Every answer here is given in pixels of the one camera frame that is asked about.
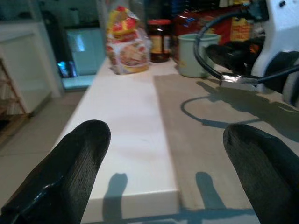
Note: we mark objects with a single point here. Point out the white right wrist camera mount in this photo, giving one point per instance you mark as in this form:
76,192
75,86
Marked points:
274,30

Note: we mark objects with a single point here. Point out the red yellow food package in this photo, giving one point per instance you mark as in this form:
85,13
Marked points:
127,46

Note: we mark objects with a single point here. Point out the white cabinet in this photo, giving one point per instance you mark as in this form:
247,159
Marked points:
23,70

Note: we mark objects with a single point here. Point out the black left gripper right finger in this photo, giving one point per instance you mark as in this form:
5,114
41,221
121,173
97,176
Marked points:
268,172

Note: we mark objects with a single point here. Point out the grey placemat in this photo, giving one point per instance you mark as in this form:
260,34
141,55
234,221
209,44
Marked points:
205,144

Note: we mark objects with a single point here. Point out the wicker shelf rack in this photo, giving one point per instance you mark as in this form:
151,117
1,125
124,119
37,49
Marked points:
8,93

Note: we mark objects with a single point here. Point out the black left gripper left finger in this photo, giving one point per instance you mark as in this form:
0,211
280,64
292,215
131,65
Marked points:
70,168

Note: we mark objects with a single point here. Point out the red cardboard food box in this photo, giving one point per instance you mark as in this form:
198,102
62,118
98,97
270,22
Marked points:
189,23

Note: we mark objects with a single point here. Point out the glass jar with red lid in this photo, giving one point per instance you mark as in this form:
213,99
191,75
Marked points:
159,39

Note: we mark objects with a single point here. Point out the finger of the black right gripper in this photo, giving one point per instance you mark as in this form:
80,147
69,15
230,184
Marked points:
220,54

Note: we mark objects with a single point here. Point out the pale green mug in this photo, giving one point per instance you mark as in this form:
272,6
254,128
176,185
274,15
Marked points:
187,56

